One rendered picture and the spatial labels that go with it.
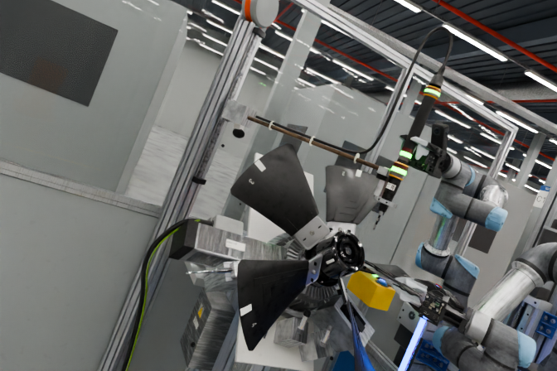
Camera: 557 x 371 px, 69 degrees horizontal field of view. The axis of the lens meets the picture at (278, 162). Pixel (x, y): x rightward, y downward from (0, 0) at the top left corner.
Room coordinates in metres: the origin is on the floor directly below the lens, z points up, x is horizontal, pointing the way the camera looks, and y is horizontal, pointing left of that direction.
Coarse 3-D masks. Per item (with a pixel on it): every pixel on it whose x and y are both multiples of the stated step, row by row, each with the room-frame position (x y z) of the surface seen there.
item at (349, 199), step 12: (336, 168) 1.39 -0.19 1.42; (348, 168) 1.39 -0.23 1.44; (336, 180) 1.36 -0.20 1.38; (348, 180) 1.35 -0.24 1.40; (360, 180) 1.35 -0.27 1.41; (372, 180) 1.36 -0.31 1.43; (336, 192) 1.32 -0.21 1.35; (348, 192) 1.32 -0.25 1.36; (360, 192) 1.31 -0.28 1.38; (372, 192) 1.32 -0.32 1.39; (336, 204) 1.29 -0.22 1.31; (348, 204) 1.28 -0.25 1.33; (360, 204) 1.28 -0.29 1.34; (372, 204) 1.28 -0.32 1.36; (336, 216) 1.26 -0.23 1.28; (348, 216) 1.25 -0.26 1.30; (360, 216) 1.24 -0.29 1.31
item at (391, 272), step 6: (372, 264) 1.23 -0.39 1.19; (378, 264) 1.30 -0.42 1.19; (384, 264) 1.34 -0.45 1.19; (378, 270) 1.17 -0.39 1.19; (384, 270) 1.22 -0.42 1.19; (390, 270) 1.29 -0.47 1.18; (396, 270) 1.33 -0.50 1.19; (402, 270) 1.36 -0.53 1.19; (390, 276) 1.19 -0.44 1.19; (396, 276) 1.23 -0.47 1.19; (402, 276) 1.29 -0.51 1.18; (408, 276) 1.33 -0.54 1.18; (396, 282) 1.17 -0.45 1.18; (408, 288) 1.19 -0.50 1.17; (420, 294) 1.22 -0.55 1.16
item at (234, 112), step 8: (232, 104) 1.48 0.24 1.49; (240, 104) 1.47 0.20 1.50; (224, 112) 1.49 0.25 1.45; (232, 112) 1.48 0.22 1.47; (240, 112) 1.46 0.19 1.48; (248, 112) 1.47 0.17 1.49; (256, 112) 1.51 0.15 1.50; (232, 120) 1.47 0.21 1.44; (240, 120) 1.45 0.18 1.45; (248, 120) 1.49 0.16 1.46
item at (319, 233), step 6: (312, 222) 1.15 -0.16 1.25; (318, 222) 1.15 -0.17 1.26; (306, 228) 1.15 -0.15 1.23; (312, 228) 1.15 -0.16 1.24; (324, 228) 1.15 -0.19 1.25; (294, 234) 1.16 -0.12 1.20; (300, 234) 1.16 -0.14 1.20; (306, 234) 1.15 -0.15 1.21; (318, 234) 1.15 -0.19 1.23; (324, 234) 1.15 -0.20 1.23; (300, 240) 1.16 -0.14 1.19; (306, 240) 1.15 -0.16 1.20; (312, 240) 1.15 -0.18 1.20; (318, 240) 1.15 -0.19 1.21; (306, 246) 1.16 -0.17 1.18; (312, 246) 1.15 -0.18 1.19
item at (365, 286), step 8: (360, 272) 1.63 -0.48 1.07; (352, 280) 1.65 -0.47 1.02; (360, 280) 1.61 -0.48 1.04; (368, 280) 1.57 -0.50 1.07; (376, 280) 1.59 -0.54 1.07; (352, 288) 1.63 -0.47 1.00; (360, 288) 1.60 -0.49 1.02; (368, 288) 1.56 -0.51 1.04; (376, 288) 1.53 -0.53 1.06; (384, 288) 1.54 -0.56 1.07; (392, 288) 1.57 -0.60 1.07; (360, 296) 1.58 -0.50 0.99; (368, 296) 1.54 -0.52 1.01; (376, 296) 1.53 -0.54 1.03; (384, 296) 1.55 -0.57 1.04; (392, 296) 1.56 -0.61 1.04; (368, 304) 1.53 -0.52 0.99; (376, 304) 1.54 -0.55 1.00; (384, 304) 1.55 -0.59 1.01
